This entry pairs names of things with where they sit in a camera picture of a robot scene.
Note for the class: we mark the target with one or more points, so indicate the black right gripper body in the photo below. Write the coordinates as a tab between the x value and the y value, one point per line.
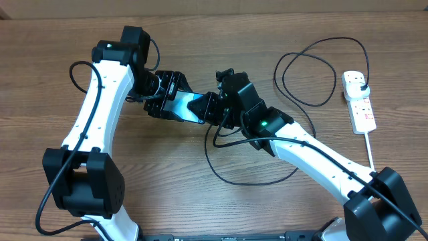
219	111

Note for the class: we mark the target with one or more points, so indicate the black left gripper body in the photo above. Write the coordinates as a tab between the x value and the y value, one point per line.
168	88

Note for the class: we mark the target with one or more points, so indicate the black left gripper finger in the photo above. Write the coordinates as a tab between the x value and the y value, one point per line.
182	83
170	115

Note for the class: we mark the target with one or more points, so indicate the Samsung Galaxy smartphone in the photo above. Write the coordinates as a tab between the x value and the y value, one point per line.
179	105

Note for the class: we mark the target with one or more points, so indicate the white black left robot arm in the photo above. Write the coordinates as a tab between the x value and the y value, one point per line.
82	176

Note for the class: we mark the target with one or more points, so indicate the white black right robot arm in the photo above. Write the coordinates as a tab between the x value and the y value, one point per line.
377	205

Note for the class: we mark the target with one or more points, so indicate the white charger plug adapter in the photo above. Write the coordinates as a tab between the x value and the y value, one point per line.
355	91

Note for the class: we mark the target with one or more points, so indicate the white power strip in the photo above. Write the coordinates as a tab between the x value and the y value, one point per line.
360	111

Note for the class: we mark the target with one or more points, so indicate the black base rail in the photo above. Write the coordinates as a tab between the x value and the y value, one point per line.
302	235

